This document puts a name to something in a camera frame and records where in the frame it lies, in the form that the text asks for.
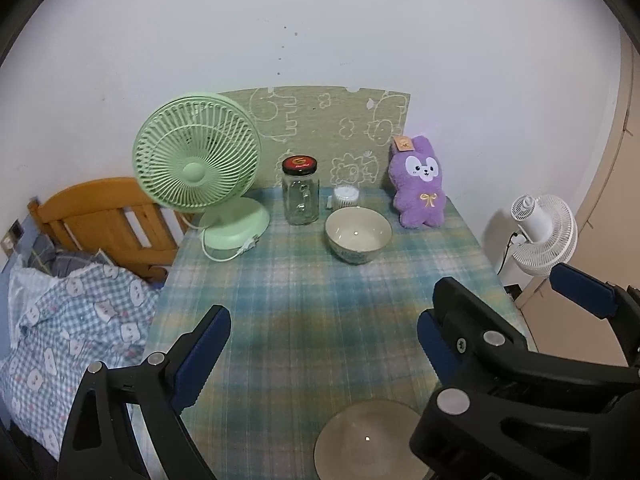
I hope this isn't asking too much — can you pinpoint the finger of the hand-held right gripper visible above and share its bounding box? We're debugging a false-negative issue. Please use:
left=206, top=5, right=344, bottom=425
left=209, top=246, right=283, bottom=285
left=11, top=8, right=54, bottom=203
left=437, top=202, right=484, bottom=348
left=410, top=277, right=640, bottom=480
left=550, top=262, right=640, bottom=366

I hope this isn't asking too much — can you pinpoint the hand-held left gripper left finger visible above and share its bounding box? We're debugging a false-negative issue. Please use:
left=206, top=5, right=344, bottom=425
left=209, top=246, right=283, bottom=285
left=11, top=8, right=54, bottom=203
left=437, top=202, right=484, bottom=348
left=56, top=305, right=232, bottom=480

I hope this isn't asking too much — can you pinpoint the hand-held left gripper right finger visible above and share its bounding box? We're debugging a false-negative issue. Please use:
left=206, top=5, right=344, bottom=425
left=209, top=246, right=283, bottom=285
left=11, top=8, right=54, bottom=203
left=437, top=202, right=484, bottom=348
left=417, top=309, right=453, bottom=392

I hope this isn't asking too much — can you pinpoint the cream floral ceramic bowl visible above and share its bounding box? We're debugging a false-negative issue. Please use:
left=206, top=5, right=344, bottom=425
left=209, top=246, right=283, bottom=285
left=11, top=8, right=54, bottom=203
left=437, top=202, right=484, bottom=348
left=314, top=400, right=436, bottom=480
left=325, top=206, right=392, bottom=266

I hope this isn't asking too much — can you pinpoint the white fan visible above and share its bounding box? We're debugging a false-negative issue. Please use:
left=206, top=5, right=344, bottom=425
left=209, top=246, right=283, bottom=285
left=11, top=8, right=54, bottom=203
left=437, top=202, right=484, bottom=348
left=510, top=194, right=578, bottom=276

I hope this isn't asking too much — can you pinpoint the beige door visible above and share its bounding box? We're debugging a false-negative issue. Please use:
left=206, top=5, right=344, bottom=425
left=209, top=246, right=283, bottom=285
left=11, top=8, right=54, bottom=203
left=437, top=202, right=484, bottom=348
left=515, top=25, right=640, bottom=368

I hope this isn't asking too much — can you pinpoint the plaid tablecloth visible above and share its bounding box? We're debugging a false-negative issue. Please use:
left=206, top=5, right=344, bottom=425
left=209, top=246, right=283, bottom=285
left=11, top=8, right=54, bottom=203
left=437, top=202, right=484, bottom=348
left=127, top=187, right=538, bottom=480

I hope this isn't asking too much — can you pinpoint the blue checked bear blanket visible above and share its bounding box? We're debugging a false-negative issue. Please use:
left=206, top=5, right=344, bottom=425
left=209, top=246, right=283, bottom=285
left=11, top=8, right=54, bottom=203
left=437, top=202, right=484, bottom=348
left=0, top=260, right=161, bottom=456

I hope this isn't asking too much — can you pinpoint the purple plush bunny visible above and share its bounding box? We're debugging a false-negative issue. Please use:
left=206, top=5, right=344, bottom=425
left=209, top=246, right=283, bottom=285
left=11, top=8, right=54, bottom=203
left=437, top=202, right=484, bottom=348
left=389, top=134, right=447, bottom=228

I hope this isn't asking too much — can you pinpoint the grey plaid cloth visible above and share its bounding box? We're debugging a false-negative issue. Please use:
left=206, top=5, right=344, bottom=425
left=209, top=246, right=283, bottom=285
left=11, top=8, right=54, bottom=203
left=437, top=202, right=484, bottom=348
left=27, top=247, right=101, bottom=278

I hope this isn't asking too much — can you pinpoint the cotton swab container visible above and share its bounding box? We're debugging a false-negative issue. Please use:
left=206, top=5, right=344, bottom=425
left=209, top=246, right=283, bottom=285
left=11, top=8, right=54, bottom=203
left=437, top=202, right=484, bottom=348
left=332, top=186, right=361, bottom=210

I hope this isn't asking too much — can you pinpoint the wooden headboard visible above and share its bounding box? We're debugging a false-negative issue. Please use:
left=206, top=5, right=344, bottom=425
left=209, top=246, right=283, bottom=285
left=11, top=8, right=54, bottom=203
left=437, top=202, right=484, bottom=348
left=27, top=177, right=193, bottom=283

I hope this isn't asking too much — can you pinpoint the green desk fan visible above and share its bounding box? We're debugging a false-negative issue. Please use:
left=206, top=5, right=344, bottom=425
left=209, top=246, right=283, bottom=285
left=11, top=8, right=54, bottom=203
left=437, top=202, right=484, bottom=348
left=132, top=92, right=271, bottom=251

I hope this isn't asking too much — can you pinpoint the glass jar dark lid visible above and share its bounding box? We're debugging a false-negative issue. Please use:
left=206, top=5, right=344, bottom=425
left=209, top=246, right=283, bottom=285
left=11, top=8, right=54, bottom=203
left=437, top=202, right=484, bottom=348
left=281, top=154, right=320, bottom=226

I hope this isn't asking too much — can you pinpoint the green printed board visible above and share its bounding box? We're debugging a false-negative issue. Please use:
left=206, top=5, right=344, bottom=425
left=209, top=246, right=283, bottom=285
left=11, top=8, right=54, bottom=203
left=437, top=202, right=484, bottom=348
left=216, top=86, right=412, bottom=191

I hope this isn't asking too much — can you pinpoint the black fan cable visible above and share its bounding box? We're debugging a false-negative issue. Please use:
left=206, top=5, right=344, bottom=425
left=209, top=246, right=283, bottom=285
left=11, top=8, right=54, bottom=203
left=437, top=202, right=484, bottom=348
left=501, top=231, right=518, bottom=273

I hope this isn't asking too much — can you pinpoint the wall socket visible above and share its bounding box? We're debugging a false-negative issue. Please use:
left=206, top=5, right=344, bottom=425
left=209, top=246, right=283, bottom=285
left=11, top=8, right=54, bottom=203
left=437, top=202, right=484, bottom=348
left=0, top=220, right=25, bottom=256

